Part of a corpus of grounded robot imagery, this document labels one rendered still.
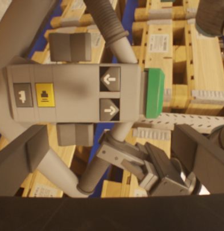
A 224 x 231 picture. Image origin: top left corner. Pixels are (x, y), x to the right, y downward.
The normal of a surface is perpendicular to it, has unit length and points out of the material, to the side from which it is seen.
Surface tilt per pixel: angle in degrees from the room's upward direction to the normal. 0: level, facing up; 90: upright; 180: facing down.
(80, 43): 91
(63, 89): 74
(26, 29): 54
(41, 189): 90
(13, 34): 68
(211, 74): 90
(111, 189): 90
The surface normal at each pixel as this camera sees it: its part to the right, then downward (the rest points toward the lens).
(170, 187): 0.02, 0.28
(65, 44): 0.31, 0.27
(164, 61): -0.18, -0.45
